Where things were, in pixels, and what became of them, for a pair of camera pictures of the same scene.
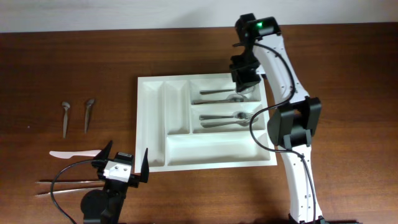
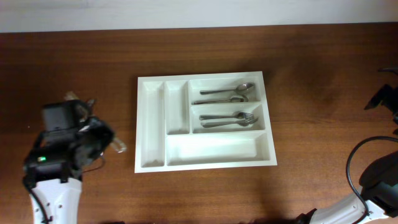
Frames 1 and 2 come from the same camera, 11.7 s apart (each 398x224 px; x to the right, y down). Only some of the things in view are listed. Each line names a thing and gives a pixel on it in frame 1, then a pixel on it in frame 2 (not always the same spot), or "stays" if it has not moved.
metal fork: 239,115 stays
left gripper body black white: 133,179 to 100,135
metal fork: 241,122 stays
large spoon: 207,91 stays
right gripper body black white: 244,66 to 391,101
